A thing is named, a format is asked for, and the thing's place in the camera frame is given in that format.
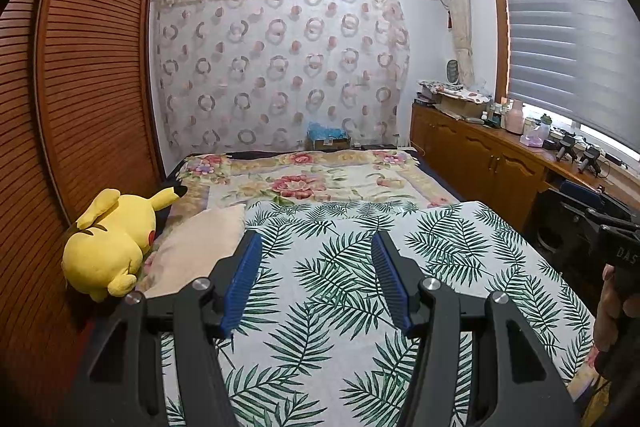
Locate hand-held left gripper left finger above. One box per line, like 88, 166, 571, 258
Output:
60, 231, 264, 427

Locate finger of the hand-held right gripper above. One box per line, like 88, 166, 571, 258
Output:
559, 181, 632, 214
585, 207, 640, 235

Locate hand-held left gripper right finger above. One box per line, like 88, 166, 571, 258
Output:
370, 231, 581, 427

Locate pink printed t-shirt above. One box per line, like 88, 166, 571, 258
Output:
135, 204, 247, 298

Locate person's right hand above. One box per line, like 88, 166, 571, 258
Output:
594, 264, 633, 353

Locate dark waste bin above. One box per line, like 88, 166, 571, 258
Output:
537, 202, 568, 253

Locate green leaf print sheet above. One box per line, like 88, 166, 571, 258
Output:
155, 199, 596, 427

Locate pink jug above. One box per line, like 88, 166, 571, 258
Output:
505, 99, 526, 135

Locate floral blanket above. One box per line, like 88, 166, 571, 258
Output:
165, 150, 461, 228

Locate wooden cabinet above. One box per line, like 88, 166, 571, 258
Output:
410, 102, 640, 233

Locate yellow plush toy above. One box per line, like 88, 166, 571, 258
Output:
61, 184, 188, 303

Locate grey window blind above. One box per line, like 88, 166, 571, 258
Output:
497, 0, 640, 155

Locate cardboard box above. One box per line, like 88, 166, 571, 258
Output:
437, 96, 483, 118

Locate brown box with blue contents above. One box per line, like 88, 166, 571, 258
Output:
306, 122, 351, 151

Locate floral cloth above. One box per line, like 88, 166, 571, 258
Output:
417, 79, 493, 102

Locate cream tied window curtain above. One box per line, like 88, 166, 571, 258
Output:
437, 0, 476, 88

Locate wooden slatted wardrobe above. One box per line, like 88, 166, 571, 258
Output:
0, 0, 166, 358

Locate ring patterned wall curtain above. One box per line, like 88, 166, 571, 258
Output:
150, 0, 411, 155

